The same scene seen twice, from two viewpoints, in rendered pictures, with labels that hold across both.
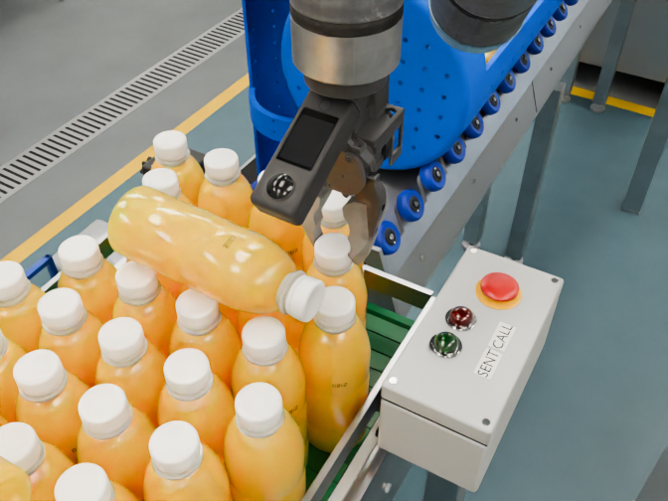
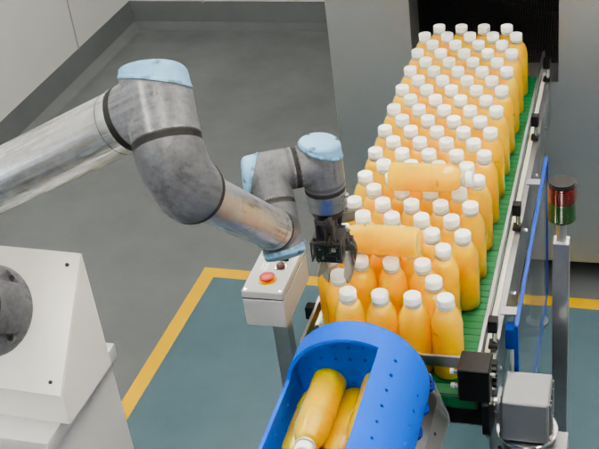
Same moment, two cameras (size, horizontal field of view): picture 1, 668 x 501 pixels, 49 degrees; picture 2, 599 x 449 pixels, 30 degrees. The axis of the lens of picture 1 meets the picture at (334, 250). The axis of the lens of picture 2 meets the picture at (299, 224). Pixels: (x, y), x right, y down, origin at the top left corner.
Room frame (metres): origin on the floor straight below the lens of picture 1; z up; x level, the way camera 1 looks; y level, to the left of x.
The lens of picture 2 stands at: (2.60, -0.43, 2.59)
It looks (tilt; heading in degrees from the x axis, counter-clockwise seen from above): 32 degrees down; 170
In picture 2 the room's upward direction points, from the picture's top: 8 degrees counter-clockwise
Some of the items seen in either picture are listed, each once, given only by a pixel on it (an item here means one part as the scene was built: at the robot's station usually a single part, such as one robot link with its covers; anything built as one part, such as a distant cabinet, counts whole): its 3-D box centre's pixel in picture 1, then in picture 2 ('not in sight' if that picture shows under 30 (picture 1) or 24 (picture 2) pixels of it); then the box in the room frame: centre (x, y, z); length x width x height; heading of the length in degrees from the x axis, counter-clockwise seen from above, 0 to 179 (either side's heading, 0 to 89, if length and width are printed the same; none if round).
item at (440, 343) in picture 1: (446, 342); not in sight; (0.42, -0.10, 1.11); 0.02 x 0.02 x 0.01
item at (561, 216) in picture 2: not in sight; (562, 208); (0.60, 0.52, 1.18); 0.06 x 0.06 x 0.05
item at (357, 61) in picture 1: (342, 38); (327, 199); (0.56, -0.01, 1.32); 0.10 x 0.09 x 0.05; 61
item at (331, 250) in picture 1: (333, 254); (339, 277); (0.54, 0.00, 1.10); 0.04 x 0.04 x 0.02
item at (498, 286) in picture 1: (499, 287); (266, 277); (0.48, -0.16, 1.11); 0.04 x 0.04 x 0.01
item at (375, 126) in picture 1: (349, 119); (329, 232); (0.56, -0.01, 1.24); 0.09 x 0.08 x 0.12; 151
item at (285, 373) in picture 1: (270, 405); not in sight; (0.43, 0.06, 1.00); 0.07 x 0.07 x 0.19
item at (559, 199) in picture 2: not in sight; (562, 191); (0.60, 0.52, 1.23); 0.06 x 0.06 x 0.04
